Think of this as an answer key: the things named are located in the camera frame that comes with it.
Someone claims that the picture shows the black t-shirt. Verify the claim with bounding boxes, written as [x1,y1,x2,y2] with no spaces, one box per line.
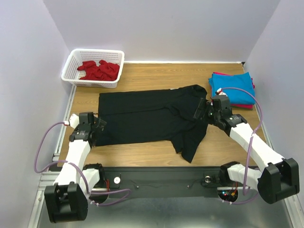
[96,85,208,163]

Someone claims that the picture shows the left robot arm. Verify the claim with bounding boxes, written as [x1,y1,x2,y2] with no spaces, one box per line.
[44,112,106,223]

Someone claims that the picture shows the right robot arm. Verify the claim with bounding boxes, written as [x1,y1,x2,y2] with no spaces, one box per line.
[194,95,300,204]

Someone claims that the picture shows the white plastic laundry basket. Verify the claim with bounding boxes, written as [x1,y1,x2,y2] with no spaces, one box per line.
[61,48,125,88]

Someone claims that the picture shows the red t-shirt in basket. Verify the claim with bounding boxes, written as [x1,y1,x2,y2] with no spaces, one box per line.
[77,60,120,81]

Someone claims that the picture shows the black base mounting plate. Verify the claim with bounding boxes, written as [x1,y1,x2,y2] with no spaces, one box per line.
[48,166,259,199]

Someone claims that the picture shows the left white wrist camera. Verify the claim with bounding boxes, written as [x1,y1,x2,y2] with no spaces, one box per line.
[64,114,79,129]

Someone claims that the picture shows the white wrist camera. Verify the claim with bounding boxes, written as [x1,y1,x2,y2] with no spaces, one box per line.
[215,88,228,98]
[64,114,79,129]

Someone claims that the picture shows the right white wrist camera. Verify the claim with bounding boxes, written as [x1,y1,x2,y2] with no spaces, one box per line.
[215,88,228,98]

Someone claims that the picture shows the aluminium extrusion rail frame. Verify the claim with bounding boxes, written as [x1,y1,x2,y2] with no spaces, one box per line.
[27,85,81,228]

